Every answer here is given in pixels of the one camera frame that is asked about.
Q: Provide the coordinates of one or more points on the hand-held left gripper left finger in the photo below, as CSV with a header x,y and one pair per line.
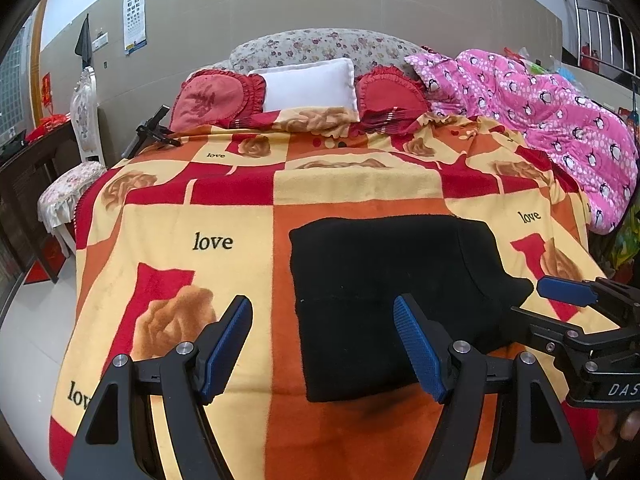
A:
x,y
227,345

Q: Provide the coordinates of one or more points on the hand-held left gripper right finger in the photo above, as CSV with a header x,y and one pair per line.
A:
x,y
417,350

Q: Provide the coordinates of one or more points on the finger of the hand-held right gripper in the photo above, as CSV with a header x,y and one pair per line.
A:
x,y
565,290
545,332

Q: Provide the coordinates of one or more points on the black pants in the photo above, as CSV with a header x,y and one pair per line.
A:
x,y
380,260

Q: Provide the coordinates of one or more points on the person's right hand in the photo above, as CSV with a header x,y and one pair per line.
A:
x,y
622,435

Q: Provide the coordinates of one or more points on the dark patterned cloth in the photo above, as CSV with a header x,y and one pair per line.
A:
x,y
622,240

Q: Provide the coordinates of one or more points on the printed blanket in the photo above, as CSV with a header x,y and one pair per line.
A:
x,y
210,200

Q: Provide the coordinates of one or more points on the pink penguin quilt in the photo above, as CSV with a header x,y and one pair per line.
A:
x,y
550,120

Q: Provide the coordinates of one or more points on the red door mat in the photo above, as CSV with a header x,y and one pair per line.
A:
x,y
45,267

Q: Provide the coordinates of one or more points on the floral round stool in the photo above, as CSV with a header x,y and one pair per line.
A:
x,y
70,187

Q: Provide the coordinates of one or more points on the black tripod stand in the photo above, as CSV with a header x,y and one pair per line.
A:
x,y
150,132

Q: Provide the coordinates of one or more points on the colourful plastic bags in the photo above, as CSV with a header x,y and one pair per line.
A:
x,y
540,62

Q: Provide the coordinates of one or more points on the red ruffled cushion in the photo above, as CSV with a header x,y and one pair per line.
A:
x,y
210,97
390,97

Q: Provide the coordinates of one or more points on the dark wooden table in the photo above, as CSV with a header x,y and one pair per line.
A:
x,y
30,190

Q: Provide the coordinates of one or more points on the white carved chair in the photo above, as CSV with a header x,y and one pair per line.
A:
x,y
87,115

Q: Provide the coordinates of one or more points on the white pillow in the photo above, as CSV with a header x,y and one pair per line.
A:
x,y
305,85

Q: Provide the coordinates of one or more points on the metal stair railing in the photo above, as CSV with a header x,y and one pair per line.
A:
x,y
595,20

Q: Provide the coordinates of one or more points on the red cloth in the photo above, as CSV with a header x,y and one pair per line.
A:
x,y
45,127

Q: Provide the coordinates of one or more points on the floral headboard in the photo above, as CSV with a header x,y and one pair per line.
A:
x,y
320,45

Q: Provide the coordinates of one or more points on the metal grille door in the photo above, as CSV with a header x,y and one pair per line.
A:
x,y
12,90

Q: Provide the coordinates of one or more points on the black hanging cloth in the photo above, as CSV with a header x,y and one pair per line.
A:
x,y
84,42

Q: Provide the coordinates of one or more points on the red wall decoration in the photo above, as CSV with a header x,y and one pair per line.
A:
x,y
46,90

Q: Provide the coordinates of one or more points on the wall poster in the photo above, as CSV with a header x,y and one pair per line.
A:
x,y
136,15

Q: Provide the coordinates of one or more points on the wooden door frame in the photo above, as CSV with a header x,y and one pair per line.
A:
x,y
37,60

